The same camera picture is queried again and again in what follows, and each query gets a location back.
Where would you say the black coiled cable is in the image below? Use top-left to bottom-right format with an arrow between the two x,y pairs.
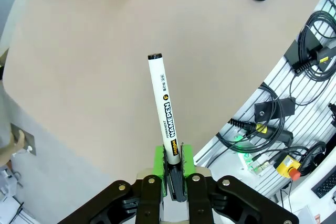
290,10 -> 336,106
215,82 -> 292,154

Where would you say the bystander hand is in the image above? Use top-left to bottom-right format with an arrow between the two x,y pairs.
12,131 -> 26,149

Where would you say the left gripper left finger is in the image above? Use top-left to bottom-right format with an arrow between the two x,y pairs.
56,145 -> 169,224

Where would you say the black computer keyboard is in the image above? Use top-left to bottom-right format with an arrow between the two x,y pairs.
311,173 -> 336,199

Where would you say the black flat mounting plate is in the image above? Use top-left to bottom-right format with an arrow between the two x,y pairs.
283,28 -> 325,74

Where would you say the green-lit connector block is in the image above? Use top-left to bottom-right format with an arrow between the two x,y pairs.
236,151 -> 274,179

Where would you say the black cable plug yellow label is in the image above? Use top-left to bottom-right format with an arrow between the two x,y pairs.
295,47 -> 336,74
227,118 -> 294,146

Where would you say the white permanent marker black cap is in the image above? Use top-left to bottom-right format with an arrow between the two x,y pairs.
147,52 -> 187,202

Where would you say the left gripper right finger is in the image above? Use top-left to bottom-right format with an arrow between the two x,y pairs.
180,144 -> 300,224

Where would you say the metal bracket plate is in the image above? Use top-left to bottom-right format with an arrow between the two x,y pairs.
9,123 -> 36,156

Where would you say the yellow emergency stop button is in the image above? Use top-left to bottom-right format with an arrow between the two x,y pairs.
273,154 -> 302,182

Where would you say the black bracket with hole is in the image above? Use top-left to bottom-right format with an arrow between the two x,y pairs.
254,100 -> 279,123

